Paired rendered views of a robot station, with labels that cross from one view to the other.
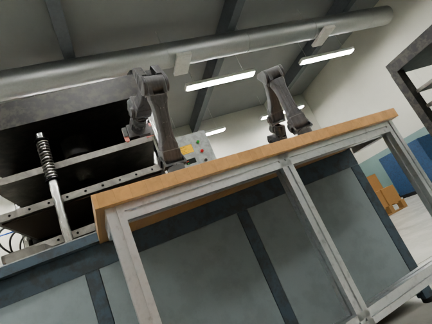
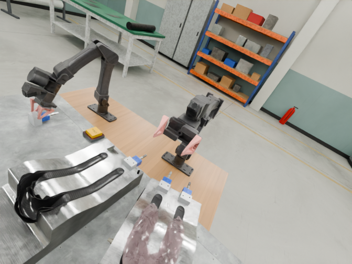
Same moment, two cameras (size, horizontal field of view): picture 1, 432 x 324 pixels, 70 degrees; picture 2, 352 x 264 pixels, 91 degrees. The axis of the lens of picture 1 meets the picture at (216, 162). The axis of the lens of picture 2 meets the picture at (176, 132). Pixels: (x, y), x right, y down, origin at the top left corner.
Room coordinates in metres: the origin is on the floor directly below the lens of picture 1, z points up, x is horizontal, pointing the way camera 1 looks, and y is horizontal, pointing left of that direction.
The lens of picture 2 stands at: (1.68, 0.56, 1.51)
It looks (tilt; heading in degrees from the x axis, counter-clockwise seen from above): 33 degrees down; 220
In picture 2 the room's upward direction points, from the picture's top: 25 degrees clockwise
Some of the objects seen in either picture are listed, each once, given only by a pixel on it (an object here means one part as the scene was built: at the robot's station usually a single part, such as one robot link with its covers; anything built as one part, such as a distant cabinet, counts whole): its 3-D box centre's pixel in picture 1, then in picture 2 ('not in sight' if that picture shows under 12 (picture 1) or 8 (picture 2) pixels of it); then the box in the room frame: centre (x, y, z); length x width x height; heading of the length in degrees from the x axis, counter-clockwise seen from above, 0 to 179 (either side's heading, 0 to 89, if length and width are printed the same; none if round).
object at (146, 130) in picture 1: (139, 126); (184, 128); (1.28, 0.26, 1.20); 0.10 x 0.07 x 0.07; 116
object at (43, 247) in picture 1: (35, 260); not in sight; (1.32, 0.90, 0.84); 0.20 x 0.15 x 0.07; 18
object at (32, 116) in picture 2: not in sight; (45, 116); (1.60, -0.36, 0.83); 0.13 x 0.05 x 0.05; 22
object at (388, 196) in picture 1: (358, 203); not in sight; (6.18, -2.17, 0.37); 1.20 x 0.82 x 0.74; 29
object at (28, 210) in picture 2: not in sight; (76, 178); (1.57, 0.14, 0.92); 0.35 x 0.16 x 0.09; 18
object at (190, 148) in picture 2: (130, 135); (184, 143); (1.33, 0.32, 1.20); 0.09 x 0.07 x 0.07; 26
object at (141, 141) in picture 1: (86, 175); not in sight; (2.30, 0.99, 1.52); 1.10 x 0.70 x 0.05; 108
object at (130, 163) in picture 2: not in sight; (136, 160); (1.31, 0.11, 0.89); 0.13 x 0.05 x 0.05; 18
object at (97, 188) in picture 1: (95, 204); not in sight; (2.29, 0.99, 1.27); 1.10 x 0.74 x 0.05; 108
